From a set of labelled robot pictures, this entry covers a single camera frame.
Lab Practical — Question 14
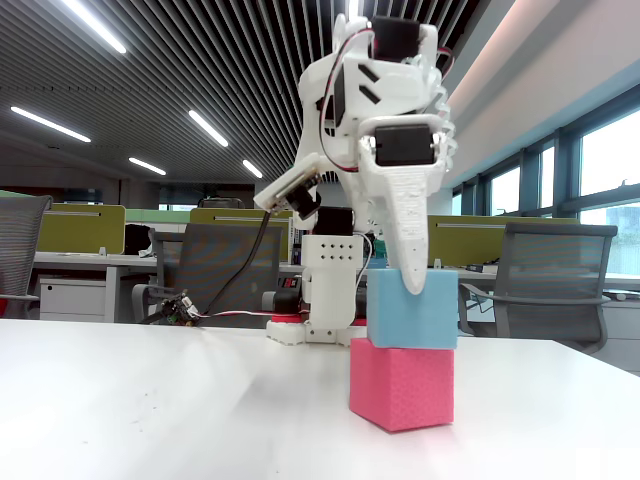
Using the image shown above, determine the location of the dark framed window row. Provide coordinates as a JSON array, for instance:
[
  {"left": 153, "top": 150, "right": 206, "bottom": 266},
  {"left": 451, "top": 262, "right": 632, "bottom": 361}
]
[{"left": 451, "top": 117, "right": 640, "bottom": 281}]

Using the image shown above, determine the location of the small controller circuit board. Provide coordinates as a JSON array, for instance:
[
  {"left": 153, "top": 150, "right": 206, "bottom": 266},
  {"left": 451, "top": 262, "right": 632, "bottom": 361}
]
[{"left": 158, "top": 292, "right": 201, "bottom": 326}]

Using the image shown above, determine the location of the olive desk partition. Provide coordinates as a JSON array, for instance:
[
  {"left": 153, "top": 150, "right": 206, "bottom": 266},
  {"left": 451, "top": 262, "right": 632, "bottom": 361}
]
[
  {"left": 37, "top": 203, "right": 127, "bottom": 255},
  {"left": 189, "top": 207, "right": 296, "bottom": 261},
  {"left": 427, "top": 214, "right": 581, "bottom": 269}
]

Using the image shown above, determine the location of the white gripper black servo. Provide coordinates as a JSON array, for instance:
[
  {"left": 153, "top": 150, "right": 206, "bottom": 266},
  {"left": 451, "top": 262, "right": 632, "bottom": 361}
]
[{"left": 344, "top": 113, "right": 451, "bottom": 296}]

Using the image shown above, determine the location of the red foam cube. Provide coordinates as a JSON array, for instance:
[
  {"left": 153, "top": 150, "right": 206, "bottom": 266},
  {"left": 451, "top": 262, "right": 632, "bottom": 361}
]
[{"left": 348, "top": 337, "right": 456, "bottom": 433}]

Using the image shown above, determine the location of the white drawer cabinet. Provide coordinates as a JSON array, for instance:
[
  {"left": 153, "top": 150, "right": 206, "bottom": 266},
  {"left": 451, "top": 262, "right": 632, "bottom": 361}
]
[{"left": 38, "top": 276, "right": 109, "bottom": 322}]

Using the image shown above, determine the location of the white office desk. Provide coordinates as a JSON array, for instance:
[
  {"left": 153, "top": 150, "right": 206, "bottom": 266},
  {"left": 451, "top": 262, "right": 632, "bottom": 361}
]
[{"left": 32, "top": 251, "right": 161, "bottom": 324}]

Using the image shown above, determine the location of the red base clamp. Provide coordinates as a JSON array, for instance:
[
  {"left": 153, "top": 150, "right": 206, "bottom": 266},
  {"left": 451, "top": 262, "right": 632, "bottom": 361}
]
[{"left": 269, "top": 309, "right": 369, "bottom": 327}]

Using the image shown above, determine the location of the black camera cable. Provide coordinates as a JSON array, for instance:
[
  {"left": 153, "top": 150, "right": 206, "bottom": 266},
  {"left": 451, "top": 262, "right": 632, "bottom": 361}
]
[{"left": 197, "top": 209, "right": 274, "bottom": 319}]

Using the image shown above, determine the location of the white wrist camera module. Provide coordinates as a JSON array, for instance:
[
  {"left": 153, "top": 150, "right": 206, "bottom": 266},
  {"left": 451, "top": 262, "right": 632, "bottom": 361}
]
[{"left": 253, "top": 152, "right": 324, "bottom": 221}]

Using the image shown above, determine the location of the blue foam cube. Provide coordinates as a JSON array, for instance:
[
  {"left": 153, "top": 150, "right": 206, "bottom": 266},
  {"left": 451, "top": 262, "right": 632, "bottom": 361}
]
[{"left": 366, "top": 268, "right": 460, "bottom": 350}]

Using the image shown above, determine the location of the black bag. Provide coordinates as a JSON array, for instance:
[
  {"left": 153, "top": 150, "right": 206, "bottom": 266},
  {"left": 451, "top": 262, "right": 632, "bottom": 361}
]
[{"left": 124, "top": 223, "right": 154, "bottom": 257}]

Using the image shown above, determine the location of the green desk partition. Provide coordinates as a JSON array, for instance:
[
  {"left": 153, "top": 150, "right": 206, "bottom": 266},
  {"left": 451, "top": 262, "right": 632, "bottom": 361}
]
[{"left": 124, "top": 208, "right": 192, "bottom": 225}]

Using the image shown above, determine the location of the grey mesh office chair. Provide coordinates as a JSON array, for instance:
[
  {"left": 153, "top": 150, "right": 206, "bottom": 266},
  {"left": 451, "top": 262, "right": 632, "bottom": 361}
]
[
  {"left": 0, "top": 194, "right": 54, "bottom": 320},
  {"left": 132, "top": 222, "right": 284, "bottom": 325},
  {"left": 458, "top": 222, "right": 619, "bottom": 355}
]

